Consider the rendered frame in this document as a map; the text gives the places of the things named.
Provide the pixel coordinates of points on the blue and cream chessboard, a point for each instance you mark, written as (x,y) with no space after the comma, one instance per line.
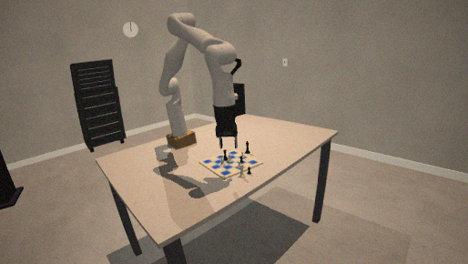
(230,169)

